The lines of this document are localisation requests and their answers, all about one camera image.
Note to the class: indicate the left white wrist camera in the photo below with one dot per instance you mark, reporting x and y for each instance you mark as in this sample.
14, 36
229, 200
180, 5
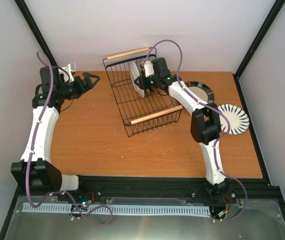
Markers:
66, 73

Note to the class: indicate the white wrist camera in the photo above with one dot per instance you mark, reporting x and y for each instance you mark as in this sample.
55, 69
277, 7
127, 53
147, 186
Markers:
148, 69
66, 73

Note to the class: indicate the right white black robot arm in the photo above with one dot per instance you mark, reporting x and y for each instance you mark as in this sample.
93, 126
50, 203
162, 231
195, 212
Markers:
205, 125

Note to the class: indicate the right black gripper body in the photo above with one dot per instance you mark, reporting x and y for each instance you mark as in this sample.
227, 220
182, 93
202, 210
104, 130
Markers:
148, 85

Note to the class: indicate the black frame post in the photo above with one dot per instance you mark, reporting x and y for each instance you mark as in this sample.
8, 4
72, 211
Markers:
263, 30
27, 15

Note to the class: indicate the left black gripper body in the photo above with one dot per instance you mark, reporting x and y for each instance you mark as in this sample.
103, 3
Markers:
73, 92

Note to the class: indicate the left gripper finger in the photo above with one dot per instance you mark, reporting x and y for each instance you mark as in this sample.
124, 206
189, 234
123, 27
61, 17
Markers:
85, 87
90, 78

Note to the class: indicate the black rimmed beige plate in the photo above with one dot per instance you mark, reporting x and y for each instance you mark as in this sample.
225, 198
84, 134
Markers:
201, 90

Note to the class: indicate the red and teal flower plate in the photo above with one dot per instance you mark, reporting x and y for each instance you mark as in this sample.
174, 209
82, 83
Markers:
134, 76

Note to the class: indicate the green striped rim plate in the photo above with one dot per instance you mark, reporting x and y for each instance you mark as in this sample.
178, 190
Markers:
237, 117

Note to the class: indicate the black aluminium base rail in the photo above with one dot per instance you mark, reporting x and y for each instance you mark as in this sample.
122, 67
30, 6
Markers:
191, 190

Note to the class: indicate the black wire dish rack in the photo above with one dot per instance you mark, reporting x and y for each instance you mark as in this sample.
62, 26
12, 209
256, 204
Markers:
138, 114

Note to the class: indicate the light blue slotted cable duct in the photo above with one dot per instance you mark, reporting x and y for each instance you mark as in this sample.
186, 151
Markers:
121, 210

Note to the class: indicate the right black frame post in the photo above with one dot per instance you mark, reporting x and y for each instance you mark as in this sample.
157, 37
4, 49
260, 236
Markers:
263, 30

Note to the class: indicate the left black frame post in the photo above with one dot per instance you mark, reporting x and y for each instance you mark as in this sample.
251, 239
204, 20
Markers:
27, 15

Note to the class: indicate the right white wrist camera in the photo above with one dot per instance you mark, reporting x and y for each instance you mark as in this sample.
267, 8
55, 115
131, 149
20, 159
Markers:
148, 69

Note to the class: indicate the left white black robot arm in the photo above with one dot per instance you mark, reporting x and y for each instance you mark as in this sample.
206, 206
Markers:
34, 171

